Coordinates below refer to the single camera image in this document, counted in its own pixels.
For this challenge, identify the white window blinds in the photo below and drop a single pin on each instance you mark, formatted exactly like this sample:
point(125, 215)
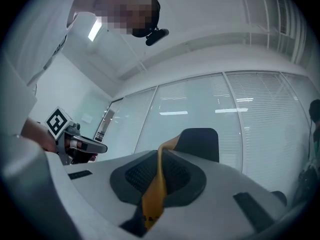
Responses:
point(262, 109)

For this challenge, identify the blue chair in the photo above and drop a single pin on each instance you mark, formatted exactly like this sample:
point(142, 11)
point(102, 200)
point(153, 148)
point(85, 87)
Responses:
point(200, 144)

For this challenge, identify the person's left forearm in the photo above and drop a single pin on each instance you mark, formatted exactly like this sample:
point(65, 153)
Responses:
point(35, 131)

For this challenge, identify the ceiling light panel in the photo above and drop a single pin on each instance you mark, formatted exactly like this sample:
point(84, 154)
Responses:
point(94, 29)

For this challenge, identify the yellow mouse pad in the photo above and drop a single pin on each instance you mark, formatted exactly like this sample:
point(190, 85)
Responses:
point(155, 189)

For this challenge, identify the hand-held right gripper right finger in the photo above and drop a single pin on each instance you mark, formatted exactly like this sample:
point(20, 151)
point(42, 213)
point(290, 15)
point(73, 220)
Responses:
point(225, 184)

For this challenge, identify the person's head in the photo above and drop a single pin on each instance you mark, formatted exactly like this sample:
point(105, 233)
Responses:
point(120, 9)

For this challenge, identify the person's left hand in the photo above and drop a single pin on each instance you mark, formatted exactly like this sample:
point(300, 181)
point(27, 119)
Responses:
point(73, 143)

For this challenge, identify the person's white shirt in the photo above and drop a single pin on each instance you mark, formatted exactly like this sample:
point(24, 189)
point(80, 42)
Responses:
point(37, 34)

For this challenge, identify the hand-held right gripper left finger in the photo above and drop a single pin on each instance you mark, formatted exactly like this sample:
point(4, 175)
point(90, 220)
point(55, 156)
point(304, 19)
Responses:
point(87, 204)

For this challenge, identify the black head-mounted camera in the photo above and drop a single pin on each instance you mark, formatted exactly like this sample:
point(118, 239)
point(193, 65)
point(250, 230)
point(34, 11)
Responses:
point(157, 36)

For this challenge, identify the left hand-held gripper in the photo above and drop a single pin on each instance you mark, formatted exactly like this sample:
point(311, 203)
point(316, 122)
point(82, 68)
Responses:
point(58, 122)

